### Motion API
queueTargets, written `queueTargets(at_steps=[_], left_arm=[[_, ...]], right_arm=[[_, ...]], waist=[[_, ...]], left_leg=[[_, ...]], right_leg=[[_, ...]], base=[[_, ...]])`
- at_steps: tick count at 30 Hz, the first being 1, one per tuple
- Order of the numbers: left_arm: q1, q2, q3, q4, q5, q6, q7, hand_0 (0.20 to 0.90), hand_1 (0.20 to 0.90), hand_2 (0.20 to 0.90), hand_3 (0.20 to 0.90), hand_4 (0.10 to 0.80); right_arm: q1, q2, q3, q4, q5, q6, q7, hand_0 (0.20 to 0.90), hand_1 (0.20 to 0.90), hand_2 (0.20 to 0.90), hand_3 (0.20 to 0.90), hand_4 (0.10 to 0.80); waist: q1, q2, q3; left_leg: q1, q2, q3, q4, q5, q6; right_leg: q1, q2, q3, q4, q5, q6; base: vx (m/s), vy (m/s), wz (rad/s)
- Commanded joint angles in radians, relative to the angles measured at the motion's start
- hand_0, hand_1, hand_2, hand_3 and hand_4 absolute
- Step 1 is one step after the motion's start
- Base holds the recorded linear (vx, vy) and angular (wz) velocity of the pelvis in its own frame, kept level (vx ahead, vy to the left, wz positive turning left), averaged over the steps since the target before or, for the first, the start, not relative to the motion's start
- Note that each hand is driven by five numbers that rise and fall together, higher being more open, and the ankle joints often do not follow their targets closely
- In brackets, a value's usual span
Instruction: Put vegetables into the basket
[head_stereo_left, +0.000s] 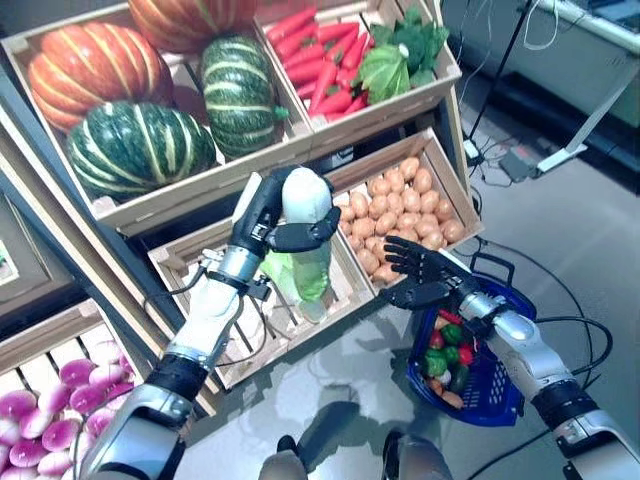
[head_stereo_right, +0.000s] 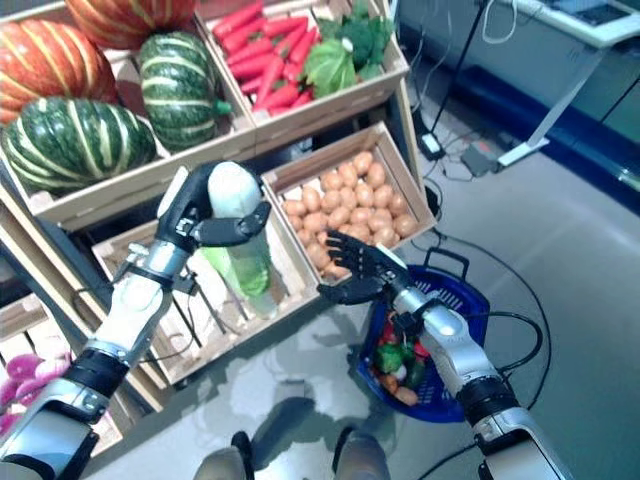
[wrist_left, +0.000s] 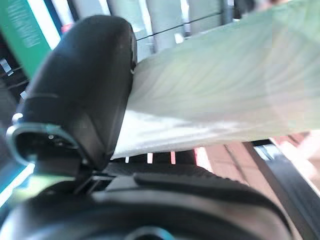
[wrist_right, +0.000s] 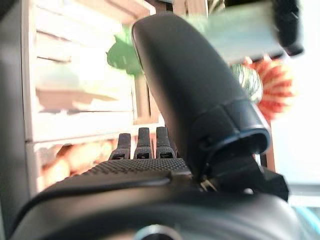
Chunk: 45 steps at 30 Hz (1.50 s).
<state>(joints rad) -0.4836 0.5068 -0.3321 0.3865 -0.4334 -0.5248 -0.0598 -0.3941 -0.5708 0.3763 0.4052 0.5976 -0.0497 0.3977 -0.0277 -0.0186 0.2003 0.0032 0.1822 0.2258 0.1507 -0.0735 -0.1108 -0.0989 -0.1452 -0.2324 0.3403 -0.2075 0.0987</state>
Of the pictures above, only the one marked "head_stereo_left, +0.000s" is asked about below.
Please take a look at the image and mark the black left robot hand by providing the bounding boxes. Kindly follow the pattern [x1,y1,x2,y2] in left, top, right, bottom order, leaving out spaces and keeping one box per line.
[228,167,342,261]

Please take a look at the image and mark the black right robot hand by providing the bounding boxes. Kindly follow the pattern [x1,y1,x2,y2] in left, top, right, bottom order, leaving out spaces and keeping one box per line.
[378,235,482,311]

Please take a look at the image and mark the napa cabbage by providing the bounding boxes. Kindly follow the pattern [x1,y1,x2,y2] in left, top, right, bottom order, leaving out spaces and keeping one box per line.
[258,167,335,324]

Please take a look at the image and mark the blue plastic shopping basket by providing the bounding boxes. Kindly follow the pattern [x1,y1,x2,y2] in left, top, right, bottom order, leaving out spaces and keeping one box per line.
[404,277,539,426]

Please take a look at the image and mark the small green striped pumpkin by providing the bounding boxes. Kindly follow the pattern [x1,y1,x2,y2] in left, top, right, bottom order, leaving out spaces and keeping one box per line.
[199,33,291,160]

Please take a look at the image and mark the large green striped pumpkin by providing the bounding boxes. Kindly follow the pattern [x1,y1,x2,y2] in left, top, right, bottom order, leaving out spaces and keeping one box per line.
[65,100,219,201]

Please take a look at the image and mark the grey power brick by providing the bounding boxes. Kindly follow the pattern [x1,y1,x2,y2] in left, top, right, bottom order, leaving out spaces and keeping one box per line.
[499,149,539,182]

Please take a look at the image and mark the wooden display stand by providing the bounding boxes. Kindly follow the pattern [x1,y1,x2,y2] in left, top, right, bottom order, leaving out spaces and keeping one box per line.
[0,189,86,341]
[0,0,474,419]

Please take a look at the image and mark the silver right robot leg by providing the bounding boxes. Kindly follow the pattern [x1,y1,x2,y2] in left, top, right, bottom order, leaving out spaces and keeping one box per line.
[382,432,454,480]

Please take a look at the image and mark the silver robot leg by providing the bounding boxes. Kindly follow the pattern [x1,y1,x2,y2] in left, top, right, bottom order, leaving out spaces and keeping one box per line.
[382,432,454,480]
[259,434,314,480]

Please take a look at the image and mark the light green round cabbage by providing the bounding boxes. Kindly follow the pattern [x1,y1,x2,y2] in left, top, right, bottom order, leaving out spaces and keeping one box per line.
[355,44,412,105]

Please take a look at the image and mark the orange striped pumpkin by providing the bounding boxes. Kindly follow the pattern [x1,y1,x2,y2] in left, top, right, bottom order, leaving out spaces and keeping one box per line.
[127,0,259,54]
[27,20,175,134]

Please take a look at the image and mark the black stand pole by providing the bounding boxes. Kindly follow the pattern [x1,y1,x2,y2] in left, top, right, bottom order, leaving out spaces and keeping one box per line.
[467,0,534,144]

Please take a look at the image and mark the silver left robot leg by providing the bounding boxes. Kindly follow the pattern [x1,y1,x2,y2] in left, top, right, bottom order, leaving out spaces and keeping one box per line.
[259,434,314,480]

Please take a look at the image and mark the dark green leafy vegetable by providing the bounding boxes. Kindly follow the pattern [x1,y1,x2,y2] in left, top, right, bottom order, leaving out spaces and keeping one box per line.
[369,7,451,89]

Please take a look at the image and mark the white desk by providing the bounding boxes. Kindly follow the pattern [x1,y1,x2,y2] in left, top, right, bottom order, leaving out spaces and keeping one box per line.
[519,0,640,174]

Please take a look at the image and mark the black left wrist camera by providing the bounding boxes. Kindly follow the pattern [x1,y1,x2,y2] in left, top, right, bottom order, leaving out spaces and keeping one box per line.
[244,277,274,301]

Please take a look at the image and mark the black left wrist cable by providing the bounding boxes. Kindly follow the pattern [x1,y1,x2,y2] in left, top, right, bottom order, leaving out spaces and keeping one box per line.
[142,259,271,369]

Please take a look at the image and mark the black floor cable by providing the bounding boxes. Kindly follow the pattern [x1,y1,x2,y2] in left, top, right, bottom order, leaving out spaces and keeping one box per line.
[479,237,616,381]

